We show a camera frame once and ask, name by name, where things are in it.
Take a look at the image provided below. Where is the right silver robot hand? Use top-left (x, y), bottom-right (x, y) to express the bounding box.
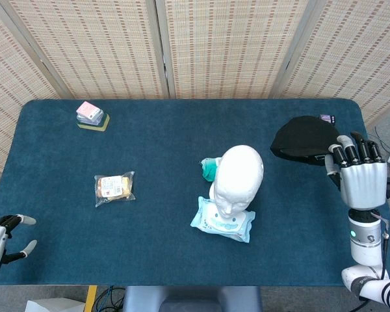
top-left (324, 131), bottom-right (388, 209)

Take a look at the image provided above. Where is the black baseball cap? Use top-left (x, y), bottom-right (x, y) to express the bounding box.
top-left (269, 115), bottom-right (342, 167)

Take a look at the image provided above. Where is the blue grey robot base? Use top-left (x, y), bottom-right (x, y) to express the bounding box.
top-left (122, 285), bottom-right (263, 312)

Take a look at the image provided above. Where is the white foam mannequin head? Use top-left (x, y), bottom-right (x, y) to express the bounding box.
top-left (209, 144), bottom-right (265, 219)

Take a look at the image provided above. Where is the white cardboard box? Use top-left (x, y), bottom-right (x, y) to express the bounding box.
top-left (25, 297), bottom-right (86, 312)

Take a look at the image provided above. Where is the clear bag of biscuits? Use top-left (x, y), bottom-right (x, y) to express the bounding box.
top-left (94, 171), bottom-right (137, 208)

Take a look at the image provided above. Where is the bamboo folding screen panel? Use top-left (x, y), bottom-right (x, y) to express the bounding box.
top-left (0, 0), bottom-right (170, 100)
top-left (0, 0), bottom-right (64, 186)
top-left (154, 0), bottom-right (311, 100)
top-left (272, 0), bottom-right (390, 129)

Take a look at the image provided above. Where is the green plastic bag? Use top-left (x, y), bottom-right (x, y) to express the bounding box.
top-left (200, 157), bottom-right (222, 183)

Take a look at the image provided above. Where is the light blue wet wipes pack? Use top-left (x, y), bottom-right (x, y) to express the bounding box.
top-left (190, 196), bottom-right (257, 243)

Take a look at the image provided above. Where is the pink white small box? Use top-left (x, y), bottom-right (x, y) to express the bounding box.
top-left (76, 101), bottom-right (103, 119)

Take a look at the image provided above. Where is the dark blue table cloth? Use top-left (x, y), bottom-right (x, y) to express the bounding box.
top-left (0, 98), bottom-right (390, 287)

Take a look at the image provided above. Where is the grey floor cable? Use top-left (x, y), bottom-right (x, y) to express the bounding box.
top-left (373, 126), bottom-right (390, 154)

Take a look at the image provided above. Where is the blue cable bundle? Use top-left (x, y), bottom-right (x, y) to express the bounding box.
top-left (96, 285), bottom-right (126, 312)

